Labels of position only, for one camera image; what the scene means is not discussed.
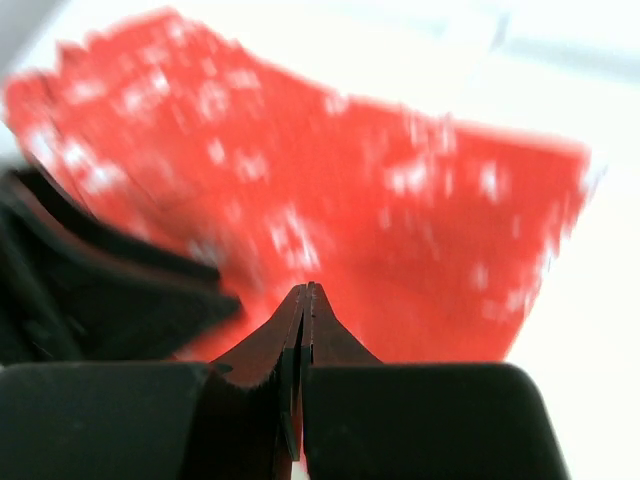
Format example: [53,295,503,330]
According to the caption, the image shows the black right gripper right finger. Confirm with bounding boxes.
[302,282,382,365]

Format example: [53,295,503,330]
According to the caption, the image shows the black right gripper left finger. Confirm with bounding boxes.
[214,284,306,460]

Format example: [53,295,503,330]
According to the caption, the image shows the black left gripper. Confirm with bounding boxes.
[1,168,241,363]

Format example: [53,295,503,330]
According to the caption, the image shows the red white patterned trousers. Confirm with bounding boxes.
[3,10,589,362]

